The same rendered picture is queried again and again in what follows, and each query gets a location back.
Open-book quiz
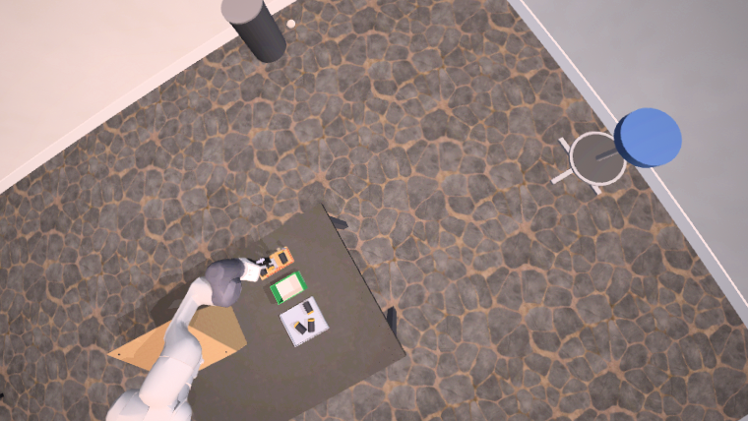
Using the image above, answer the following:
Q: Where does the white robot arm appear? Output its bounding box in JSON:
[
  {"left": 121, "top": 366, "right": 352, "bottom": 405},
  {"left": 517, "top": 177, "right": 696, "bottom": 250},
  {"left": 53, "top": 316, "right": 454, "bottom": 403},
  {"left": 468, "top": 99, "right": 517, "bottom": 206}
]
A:
[{"left": 105, "top": 258, "right": 261, "bottom": 421}]

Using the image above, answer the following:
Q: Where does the green open box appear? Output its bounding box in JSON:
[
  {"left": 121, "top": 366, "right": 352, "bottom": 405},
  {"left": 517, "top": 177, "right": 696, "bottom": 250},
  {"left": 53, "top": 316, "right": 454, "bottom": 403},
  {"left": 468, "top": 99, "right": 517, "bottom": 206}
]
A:
[{"left": 270, "top": 271, "right": 308, "bottom": 304}]

